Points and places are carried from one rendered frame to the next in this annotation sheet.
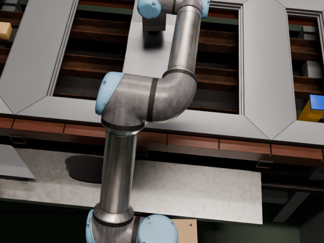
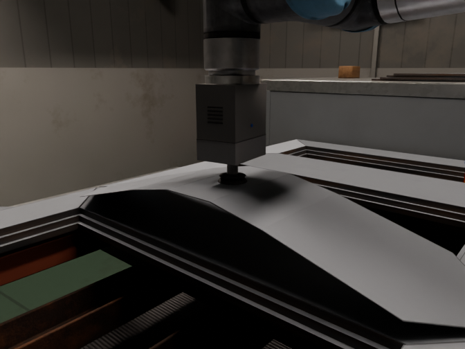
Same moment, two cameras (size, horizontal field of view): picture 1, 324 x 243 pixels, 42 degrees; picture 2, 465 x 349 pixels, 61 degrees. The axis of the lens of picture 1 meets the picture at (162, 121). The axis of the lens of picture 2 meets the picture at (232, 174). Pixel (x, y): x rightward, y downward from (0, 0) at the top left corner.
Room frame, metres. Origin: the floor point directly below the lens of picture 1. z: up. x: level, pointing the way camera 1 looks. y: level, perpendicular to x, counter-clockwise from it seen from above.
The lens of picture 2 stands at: (0.75, 0.49, 1.09)
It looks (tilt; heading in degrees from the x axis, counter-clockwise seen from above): 15 degrees down; 309
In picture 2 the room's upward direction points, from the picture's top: straight up
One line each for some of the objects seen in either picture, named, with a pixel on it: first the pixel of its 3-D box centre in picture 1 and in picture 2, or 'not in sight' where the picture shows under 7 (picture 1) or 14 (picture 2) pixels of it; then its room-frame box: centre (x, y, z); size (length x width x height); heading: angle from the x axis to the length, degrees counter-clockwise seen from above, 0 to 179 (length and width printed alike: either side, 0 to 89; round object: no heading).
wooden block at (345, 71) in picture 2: not in sight; (349, 72); (1.48, -1.23, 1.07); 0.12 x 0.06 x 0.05; 97
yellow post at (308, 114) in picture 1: (308, 118); not in sight; (0.86, -0.55, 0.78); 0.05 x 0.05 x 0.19; 88
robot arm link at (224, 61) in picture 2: not in sight; (232, 57); (1.10, 0.05, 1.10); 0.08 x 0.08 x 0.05
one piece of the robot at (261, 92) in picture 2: (154, 10); (226, 115); (1.11, 0.06, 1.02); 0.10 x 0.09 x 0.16; 6
